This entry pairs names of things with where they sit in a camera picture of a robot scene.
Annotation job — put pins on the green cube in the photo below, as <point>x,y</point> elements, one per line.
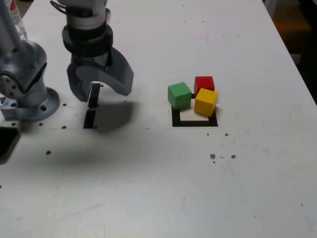
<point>179,95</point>

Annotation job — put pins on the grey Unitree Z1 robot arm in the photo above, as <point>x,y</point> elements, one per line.
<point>24,62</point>

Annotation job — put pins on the yellow cube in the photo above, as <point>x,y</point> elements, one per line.
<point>205,101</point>

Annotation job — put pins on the clear plastic bottle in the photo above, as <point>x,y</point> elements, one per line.
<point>21,29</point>

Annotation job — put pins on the black tape square outline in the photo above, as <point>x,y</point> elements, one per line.
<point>176,122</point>

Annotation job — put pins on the red cube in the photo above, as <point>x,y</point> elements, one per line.
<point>204,83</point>

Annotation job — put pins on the black tape strip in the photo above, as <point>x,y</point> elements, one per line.
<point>89,119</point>

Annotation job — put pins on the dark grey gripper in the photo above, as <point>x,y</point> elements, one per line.
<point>91,62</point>

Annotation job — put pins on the black rounded flat object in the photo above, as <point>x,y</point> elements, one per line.
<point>7,143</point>

